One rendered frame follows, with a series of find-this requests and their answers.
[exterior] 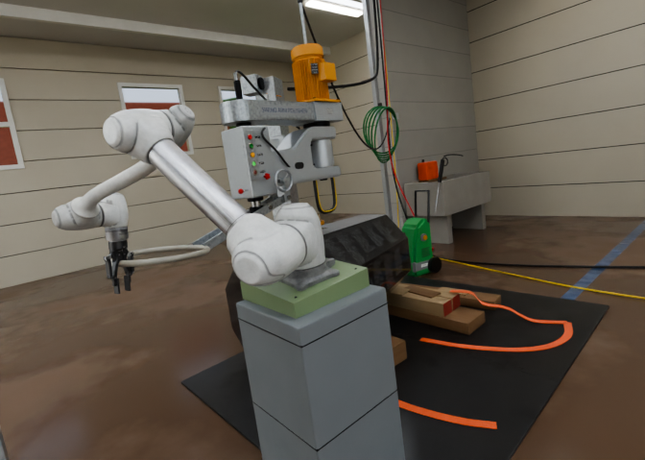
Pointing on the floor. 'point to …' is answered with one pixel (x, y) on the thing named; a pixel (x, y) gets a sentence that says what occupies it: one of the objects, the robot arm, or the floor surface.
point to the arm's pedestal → (324, 379)
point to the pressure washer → (420, 243)
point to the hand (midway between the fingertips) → (122, 284)
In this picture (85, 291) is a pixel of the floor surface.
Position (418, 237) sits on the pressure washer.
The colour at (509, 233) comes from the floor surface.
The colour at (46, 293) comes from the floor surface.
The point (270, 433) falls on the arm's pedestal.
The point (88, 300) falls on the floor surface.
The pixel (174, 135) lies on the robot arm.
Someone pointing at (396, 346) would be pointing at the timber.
